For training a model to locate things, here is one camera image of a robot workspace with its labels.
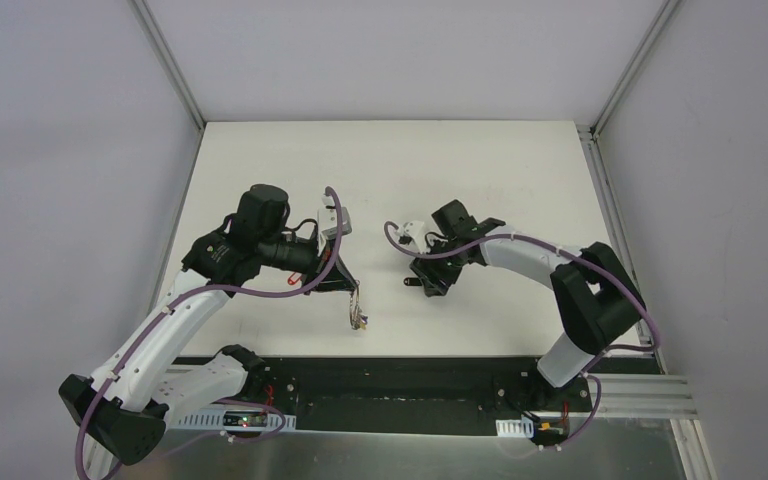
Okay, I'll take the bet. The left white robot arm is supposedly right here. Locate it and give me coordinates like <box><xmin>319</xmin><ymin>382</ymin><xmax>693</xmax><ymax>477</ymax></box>
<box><xmin>58</xmin><ymin>184</ymin><xmax>358</xmax><ymax>478</ymax></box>

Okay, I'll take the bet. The purple cable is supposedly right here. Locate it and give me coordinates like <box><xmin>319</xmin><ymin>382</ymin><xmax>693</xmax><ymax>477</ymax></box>
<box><xmin>383</xmin><ymin>220</ymin><xmax>662</xmax><ymax>372</ymax></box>
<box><xmin>74</xmin><ymin>185</ymin><xmax>344</xmax><ymax>480</ymax></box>

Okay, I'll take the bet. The white cable duct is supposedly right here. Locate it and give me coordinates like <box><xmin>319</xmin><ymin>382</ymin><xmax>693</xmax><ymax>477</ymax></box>
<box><xmin>495</xmin><ymin>416</ymin><xmax>535</xmax><ymax>439</ymax></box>
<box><xmin>166</xmin><ymin>408</ymin><xmax>297</xmax><ymax>433</ymax></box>

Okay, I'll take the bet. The left white cable duct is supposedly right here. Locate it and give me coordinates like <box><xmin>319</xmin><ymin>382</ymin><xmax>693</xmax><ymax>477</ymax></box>
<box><xmin>166</xmin><ymin>408</ymin><xmax>297</xmax><ymax>433</ymax></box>

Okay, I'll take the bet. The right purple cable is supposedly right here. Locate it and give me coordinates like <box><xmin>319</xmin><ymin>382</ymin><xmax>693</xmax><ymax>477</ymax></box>
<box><xmin>383</xmin><ymin>220</ymin><xmax>662</xmax><ymax>372</ymax></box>

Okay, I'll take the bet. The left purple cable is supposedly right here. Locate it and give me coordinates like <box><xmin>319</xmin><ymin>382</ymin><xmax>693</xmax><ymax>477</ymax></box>
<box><xmin>74</xmin><ymin>185</ymin><xmax>344</xmax><ymax>480</ymax></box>

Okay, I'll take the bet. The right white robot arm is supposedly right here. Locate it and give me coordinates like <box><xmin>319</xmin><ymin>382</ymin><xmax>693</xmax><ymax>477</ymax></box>
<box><xmin>392</xmin><ymin>200</ymin><xmax>645</xmax><ymax>410</ymax></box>

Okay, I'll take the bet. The right white cable duct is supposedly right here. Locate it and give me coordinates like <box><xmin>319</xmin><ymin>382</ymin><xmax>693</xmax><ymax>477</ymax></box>
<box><xmin>495</xmin><ymin>416</ymin><xmax>535</xmax><ymax>439</ymax></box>

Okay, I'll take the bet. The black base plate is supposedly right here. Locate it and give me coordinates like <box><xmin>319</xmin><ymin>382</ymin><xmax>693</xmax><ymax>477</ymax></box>
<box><xmin>198</xmin><ymin>356</ymin><xmax>597</xmax><ymax>439</ymax></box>

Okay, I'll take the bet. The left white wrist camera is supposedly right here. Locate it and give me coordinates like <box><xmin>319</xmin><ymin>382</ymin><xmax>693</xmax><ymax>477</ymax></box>
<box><xmin>316</xmin><ymin>194</ymin><xmax>352</xmax><ymax>254</ymax></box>

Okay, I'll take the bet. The keyring with keys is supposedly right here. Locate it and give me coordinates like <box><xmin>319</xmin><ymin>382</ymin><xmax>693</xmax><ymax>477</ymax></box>
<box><xmin>348</xmin><ymin>284</ymin><xmax>368</xmax><ymax>330</ymax></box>

